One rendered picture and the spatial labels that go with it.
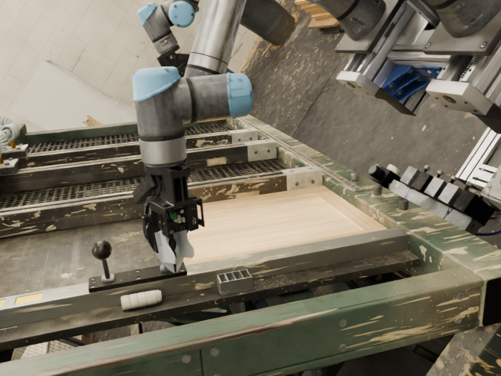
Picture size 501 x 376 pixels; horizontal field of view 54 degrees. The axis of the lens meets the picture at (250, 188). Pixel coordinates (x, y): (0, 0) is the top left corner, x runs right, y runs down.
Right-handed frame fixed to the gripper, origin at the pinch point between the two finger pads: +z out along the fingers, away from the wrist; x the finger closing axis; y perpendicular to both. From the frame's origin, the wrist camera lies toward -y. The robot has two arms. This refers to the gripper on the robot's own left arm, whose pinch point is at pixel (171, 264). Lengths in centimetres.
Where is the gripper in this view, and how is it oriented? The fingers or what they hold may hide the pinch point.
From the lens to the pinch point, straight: 92.4
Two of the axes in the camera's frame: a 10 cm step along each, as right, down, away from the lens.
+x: 7.9, -2.4, 5.6
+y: 6.0, 2.2, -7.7
